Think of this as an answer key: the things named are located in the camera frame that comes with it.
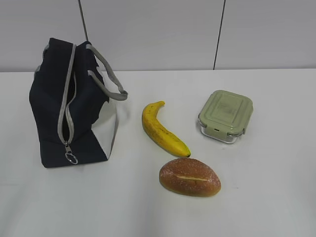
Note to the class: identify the navy blue lunch bag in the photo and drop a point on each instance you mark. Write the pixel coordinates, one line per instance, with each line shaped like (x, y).
(72, 97)

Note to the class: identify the green lid glass container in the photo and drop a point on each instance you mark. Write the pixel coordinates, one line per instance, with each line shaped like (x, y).
(225, 116)

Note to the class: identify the yellow banana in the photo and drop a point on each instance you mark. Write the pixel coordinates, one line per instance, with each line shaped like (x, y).
(159, 134)

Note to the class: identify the brown bread roll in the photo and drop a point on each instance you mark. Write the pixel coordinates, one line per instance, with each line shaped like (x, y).
(191, 177)

